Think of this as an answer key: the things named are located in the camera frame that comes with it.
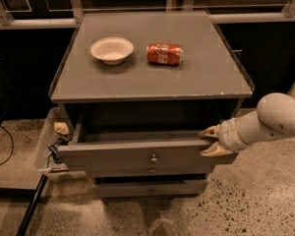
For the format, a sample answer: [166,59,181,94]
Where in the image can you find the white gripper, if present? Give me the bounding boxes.
[198,118,248,157]

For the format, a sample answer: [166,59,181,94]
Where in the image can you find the grey top drawer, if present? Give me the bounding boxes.
[59,107,237,172]

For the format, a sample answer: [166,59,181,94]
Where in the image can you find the grey drawer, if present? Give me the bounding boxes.
[59,107,237,172]
[88,165,213,178]
[94,180,207,199]

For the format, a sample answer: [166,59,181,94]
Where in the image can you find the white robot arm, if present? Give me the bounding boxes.
[199,82,295,156]

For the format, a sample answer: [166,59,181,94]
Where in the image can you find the grey drawer cabinet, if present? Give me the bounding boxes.
[49,12,254,187]

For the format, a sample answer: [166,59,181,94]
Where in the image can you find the grey middle drawer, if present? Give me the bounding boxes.
[88,165,213,178]

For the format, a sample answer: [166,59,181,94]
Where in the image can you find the grey bottom drawer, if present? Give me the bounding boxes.
[94,180,207,199]

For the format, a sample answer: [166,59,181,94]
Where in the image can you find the red soda can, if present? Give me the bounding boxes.
[147,42,183,66]

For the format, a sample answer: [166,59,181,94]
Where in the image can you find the white paper bowl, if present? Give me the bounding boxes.
[89,37,134,65]

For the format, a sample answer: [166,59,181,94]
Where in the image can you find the green snack bag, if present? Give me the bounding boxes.
[48,134,73,164]

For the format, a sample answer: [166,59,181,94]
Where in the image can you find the metal railing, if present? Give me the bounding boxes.
[0,0,295,29]

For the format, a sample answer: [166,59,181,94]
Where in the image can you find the tan crumpled wrapper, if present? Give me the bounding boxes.
[54,122,70,135]

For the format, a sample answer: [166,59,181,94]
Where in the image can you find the black floor bar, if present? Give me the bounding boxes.
[16,175,48,236]

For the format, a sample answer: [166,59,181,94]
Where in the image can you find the black cable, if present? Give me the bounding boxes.
[0,119,15,171]

